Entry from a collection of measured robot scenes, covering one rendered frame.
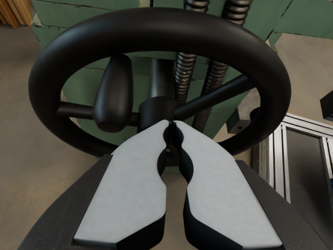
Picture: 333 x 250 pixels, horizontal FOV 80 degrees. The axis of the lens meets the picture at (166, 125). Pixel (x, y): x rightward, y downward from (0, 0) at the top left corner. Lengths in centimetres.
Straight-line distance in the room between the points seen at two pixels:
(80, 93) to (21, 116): 86
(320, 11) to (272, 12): 16
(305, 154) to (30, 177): 133
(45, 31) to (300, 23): 42
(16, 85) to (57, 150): 52
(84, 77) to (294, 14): 40
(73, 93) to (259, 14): 42
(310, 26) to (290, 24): 3
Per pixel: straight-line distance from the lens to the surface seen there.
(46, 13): 40
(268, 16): 27
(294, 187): 108
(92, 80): 48
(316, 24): 43
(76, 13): 38
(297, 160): 115
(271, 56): 18
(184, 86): 29
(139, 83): 46
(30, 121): 132
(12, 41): 181
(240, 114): 55
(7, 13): 185
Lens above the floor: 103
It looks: 59 degrees down
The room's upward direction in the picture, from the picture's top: 15 degrees clockwise
